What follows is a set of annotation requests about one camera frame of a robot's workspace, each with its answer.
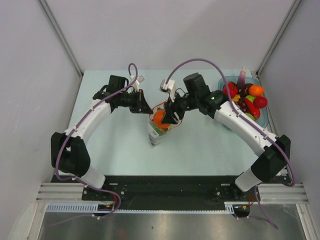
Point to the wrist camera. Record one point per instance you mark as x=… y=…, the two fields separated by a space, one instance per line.
x=170 y=88
x=136 y=81

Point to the purple white scallion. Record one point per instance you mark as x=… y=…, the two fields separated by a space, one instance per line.
x=241 y=81

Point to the white cable duct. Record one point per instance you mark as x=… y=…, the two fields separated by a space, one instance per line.
x=104 y=208

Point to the aluminium frame rail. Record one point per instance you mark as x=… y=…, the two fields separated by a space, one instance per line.
x=76 y=192

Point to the clear zip bag orange zipper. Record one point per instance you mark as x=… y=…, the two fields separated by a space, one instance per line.
x=156 y=129

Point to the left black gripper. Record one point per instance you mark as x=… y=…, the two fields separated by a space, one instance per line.
x=141 y=106

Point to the red tomato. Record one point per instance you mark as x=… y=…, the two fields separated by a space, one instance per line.
x=260 y=102

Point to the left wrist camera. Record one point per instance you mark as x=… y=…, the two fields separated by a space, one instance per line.
x=136 y=81

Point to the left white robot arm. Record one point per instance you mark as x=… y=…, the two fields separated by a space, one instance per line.
x=69 y=152

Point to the orange pumpkin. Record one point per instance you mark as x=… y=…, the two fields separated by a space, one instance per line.
x=158 y=117

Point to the red chili pepper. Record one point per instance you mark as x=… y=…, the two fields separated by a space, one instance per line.
x=254 y=111

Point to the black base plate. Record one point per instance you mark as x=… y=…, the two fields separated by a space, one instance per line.
x=178 y=202

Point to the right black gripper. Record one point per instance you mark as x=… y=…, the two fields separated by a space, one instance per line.
x=170 y=116

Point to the red bell pepper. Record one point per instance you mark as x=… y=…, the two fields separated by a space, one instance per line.
x=233 y=90

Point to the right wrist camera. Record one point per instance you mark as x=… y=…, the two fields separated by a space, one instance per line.
x=170 y=88

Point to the orange tangerine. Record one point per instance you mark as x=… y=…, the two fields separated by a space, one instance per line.
x=256 y=90

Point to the green cabbage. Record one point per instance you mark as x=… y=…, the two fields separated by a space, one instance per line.
x=250 y=116

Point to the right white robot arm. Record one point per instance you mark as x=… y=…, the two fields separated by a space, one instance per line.
x=272 y=152

